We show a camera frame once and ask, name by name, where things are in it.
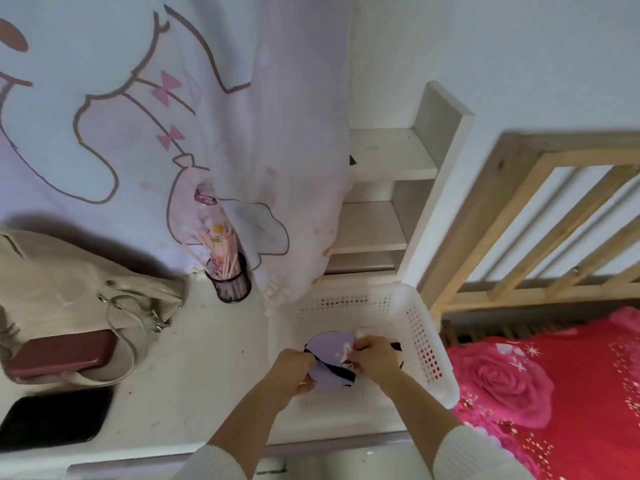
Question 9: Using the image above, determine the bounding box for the white wooden shelf unit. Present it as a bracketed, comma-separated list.
[322, 81, 476, 295]

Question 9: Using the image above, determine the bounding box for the person's right forearm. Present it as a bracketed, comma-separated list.
[376, 369, 538, 480]

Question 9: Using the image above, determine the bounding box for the person's left hand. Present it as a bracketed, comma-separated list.
[266, 349, 319, 399]

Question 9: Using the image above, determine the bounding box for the person's right hand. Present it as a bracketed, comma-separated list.
[346, 336, 405, 387]

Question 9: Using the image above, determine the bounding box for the cartoon print curtain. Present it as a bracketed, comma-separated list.
[0, 0, 357, 318]

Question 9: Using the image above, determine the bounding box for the purple round eye mask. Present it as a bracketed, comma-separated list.
[303, 331, 404, 389]

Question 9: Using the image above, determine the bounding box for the black mesh pen holder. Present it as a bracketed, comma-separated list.
[205, 252, 252, 304]

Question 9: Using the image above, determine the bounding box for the dark red rectangular case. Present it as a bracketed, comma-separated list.
[5, 330, 118, 383]

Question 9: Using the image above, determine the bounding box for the wooden bed rail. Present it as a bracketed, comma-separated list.
[417, 131, 640, 325]

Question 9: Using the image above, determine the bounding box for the beige handbag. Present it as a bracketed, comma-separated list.
[0, 230, 187, 390]

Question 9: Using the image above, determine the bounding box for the red rose print bedding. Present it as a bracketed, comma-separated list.
[445, 306, 640, 480]

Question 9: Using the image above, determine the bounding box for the bundle of pink sticks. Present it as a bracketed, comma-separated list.
[182, 182, 238, 290]

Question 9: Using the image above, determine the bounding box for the white perforated plastic basket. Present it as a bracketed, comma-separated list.
[267, 282, 461, 445]

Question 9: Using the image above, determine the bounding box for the person's left forearm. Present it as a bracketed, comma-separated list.
[172, 380, 303, 480]

